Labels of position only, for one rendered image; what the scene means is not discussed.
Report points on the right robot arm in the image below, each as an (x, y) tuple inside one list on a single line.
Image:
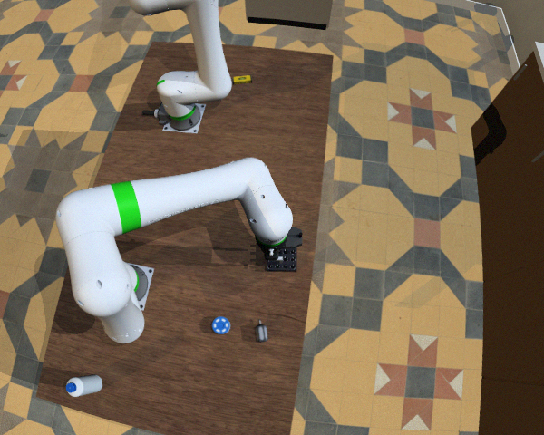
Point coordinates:
[(89, 219)]

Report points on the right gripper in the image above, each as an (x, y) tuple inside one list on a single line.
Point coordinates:
[(293, 240)]

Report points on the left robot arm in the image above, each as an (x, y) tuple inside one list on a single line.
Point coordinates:
[(180, 90)]

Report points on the dark grey knob panel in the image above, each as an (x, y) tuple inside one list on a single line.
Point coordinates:
[(288, 264)]

